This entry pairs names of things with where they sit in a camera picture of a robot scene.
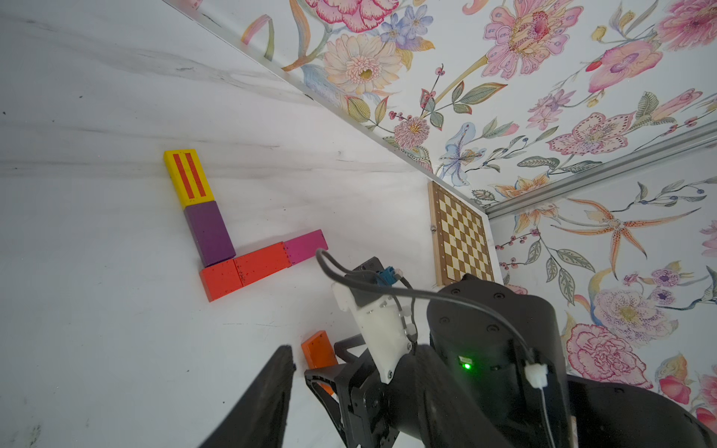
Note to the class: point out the purple rectangular block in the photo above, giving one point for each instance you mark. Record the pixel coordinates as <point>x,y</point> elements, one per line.
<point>209,233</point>

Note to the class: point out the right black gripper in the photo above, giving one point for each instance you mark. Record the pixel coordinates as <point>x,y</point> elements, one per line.
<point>365,411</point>

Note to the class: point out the red rectangular block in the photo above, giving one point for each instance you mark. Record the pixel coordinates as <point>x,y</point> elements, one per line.
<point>262,263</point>

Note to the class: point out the wooden chessboard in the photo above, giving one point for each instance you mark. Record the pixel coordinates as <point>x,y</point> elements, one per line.
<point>460,240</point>

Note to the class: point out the small red cube block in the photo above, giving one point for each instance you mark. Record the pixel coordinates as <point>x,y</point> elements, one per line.
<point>221,279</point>

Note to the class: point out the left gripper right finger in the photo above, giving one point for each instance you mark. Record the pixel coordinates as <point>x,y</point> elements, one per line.
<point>447,416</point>

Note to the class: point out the magenta rectangular block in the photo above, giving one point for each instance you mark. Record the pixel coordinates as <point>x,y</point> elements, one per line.
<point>304,247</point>

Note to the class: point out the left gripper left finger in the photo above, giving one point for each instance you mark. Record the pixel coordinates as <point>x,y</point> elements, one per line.
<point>259,419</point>

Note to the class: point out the orange rectangular block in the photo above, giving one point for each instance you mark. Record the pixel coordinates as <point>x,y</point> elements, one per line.
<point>319,352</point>

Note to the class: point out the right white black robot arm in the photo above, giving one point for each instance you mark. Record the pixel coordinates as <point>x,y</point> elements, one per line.
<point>476,365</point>

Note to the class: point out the yellow striped block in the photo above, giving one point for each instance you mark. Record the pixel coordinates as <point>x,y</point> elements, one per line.
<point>188,177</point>

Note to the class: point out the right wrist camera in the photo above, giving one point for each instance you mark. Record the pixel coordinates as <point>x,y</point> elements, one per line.
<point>382,326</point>

